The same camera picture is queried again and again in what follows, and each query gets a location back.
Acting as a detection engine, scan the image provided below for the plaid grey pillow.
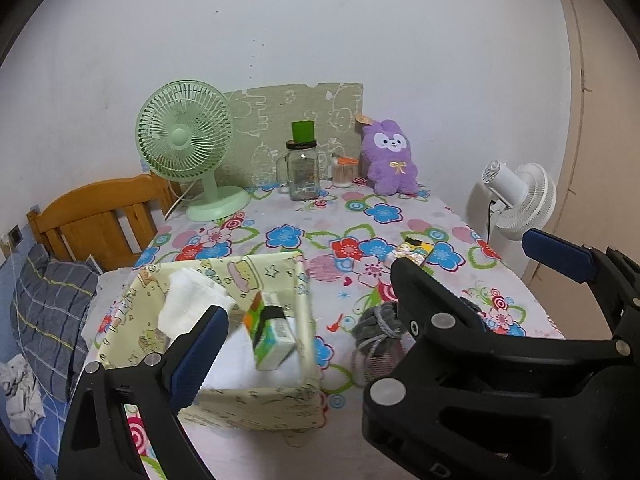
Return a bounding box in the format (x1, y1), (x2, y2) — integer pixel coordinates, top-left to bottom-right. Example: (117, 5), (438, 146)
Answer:
(9, 244), (104, 404)

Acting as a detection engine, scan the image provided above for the green plastic cup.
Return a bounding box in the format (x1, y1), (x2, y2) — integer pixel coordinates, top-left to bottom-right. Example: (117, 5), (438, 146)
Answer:
(291, 120), (316, 145)

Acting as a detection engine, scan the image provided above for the cotton swab jar orange lid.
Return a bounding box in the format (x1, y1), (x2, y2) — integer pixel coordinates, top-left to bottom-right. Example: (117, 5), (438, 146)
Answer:
(331, 155), (360, 189)

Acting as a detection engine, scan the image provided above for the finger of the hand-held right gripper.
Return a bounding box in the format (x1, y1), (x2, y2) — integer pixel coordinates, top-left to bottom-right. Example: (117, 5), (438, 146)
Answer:
(362, 257), (632, 412)
(521, 228), (640, 342)

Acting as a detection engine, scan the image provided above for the beige door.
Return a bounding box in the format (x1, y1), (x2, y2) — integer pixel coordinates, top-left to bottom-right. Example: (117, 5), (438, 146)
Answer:
(547, 0), (640, 287)

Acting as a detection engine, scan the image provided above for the grey drawstring pouch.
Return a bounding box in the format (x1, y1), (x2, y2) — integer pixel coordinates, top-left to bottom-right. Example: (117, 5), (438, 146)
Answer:
(351, 302), (407, 389)

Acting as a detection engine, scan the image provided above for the white fan cord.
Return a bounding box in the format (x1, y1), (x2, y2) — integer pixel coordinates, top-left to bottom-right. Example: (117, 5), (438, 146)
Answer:
(164, 179), (197, 222)

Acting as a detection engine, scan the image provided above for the wooden headboard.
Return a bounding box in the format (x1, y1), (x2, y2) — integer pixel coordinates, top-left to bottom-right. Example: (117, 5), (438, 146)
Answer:
(27, 172), (177, 272)

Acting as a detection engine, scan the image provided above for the green juice carton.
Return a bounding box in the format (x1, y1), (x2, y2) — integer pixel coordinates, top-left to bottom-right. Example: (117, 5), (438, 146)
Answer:
(243, 292), (297, 372)

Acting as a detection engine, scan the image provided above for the white desk fan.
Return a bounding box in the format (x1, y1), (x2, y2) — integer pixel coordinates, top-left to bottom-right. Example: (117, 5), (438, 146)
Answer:
(467, 159), (557, 234)

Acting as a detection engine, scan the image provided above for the green desk fan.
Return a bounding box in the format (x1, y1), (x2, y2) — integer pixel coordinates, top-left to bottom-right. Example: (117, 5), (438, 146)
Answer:
(135, 80), (251, 222)

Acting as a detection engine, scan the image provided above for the floral tablecloth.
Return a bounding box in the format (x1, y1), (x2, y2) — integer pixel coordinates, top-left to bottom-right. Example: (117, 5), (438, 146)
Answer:
(82, 179), (567, 480)

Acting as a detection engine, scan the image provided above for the crumpled white cloth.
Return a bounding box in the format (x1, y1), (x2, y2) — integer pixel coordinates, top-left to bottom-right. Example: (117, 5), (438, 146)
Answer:
(0, 354), (46, 434)

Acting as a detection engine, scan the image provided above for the green patterned wall sheet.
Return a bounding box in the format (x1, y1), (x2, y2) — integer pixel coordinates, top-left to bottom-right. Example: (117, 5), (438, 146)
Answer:
(222, 81), (365, 187)

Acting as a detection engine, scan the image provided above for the yellow cartoon fabric storage box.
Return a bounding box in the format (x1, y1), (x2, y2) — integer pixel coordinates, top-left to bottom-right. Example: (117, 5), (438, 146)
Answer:
(82, 252), (329, 432)

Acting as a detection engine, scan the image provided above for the yellow cartoon tissue pack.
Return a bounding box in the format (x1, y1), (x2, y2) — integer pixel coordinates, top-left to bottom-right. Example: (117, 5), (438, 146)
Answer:
(386, 237), (436, 269)

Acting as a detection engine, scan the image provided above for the glass jar mug black lid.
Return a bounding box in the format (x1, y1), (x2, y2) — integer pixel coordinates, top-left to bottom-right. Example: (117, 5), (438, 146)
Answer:
(275, 140), (321, 202)

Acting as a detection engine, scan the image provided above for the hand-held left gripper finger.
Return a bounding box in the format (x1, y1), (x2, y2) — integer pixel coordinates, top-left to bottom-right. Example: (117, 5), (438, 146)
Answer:
(59, 304), (231, 480)

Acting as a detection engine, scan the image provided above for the blue checked bed sheet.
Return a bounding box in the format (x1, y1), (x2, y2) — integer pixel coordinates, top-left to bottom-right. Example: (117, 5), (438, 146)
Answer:
(0, 252), (88, 480)

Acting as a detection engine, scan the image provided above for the purple plush bunny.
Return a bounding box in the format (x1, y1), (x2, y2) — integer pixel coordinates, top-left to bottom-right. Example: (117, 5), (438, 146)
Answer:
(355, 114), (421, 196)

